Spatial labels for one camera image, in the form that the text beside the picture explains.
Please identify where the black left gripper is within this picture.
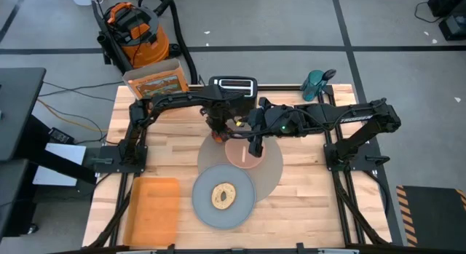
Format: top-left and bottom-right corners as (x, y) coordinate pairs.
(199, 99), (243, 141)

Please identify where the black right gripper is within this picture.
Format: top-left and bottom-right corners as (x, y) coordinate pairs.
(248, 96), (303, 159)

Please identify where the toasted bagel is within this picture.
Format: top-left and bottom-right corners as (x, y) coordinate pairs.
(211, 182), (237, 211)

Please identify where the grey round plate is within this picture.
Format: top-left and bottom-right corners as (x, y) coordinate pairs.
(191, 163), (257, 231)
(197, 132), (284, 203)

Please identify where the orange illustrated cereal box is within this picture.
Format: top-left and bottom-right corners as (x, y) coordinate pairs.
(122, 57), (191, 100)

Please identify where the pink plastic bowl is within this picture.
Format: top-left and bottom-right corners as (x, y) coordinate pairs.
(224, 137), (266, 170)

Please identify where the black two-slot toaster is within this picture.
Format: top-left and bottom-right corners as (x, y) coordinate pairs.
(208, 76), (258, 110)

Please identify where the translucent orange plastic bin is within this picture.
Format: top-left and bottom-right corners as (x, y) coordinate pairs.
(122, 176), (181, 247)

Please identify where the orange shop vacuum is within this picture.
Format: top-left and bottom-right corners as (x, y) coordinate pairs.
(96, 1), (182, 75)

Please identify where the black power adapter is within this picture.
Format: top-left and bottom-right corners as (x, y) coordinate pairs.
(49, 127), (76, 145)

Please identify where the white paper sheet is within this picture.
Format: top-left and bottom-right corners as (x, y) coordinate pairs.
(32, 143), (87, 187)

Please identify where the black hazard-striped floor mat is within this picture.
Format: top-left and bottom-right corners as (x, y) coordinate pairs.
(395, 185), (466, 252)

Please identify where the black desk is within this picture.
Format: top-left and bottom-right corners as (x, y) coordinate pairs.
(0, 67), (98, 237)

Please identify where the black equipment box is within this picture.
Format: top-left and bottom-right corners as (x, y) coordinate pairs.
(427, 0), (466, 41)

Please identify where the black vacuum hose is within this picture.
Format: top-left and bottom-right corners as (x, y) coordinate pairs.
(137, 0), (200, 86)

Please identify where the black aluminium table frame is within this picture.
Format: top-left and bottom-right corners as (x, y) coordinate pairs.
(87, 84), (392, 247)

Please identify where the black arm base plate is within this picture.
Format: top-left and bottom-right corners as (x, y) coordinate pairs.
(83, 144), (149, 174)
(323, 142), (390, 172)

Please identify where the yellow floor cable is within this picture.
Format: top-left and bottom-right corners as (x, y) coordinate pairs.
(36, 98), (109, 133)

